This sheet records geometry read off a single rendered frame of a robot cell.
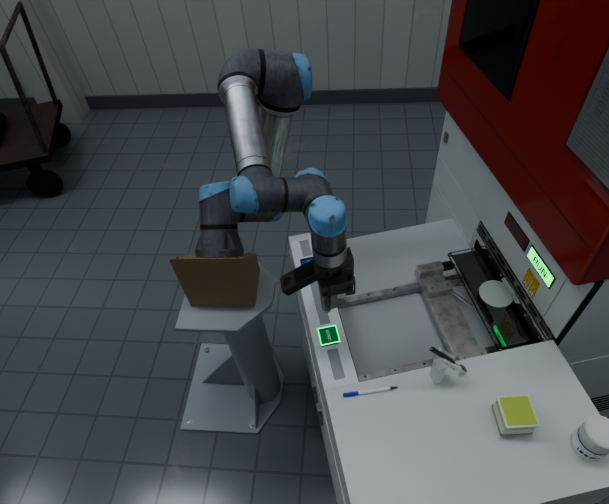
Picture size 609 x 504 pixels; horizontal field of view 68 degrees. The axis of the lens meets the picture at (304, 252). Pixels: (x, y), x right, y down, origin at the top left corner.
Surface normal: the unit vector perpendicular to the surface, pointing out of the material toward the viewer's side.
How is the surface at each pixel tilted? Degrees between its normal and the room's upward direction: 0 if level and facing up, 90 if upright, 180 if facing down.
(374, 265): 0
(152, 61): 90
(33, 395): 0
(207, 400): 0
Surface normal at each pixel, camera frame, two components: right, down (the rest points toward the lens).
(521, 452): -0.07, -0.64
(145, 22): -0.08, 0.76
